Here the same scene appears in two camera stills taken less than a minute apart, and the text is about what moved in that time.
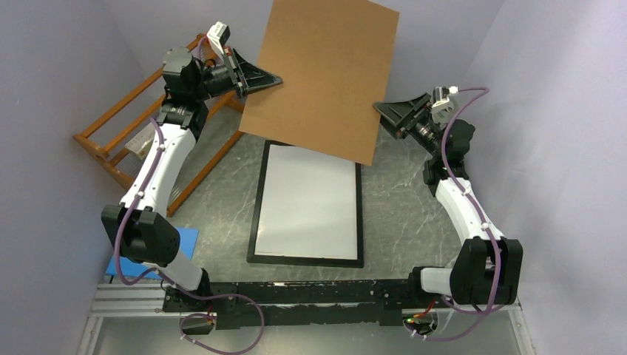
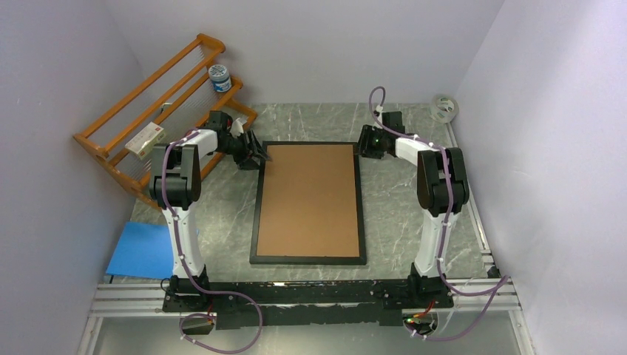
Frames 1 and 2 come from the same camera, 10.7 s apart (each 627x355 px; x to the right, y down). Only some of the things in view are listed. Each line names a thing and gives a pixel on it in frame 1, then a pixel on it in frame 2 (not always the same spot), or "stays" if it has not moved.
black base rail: [295, 303] stays
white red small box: [140, 144] stays
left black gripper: [250, 78] -> [245, 161]
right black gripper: [395, 115] -> [365, 133]
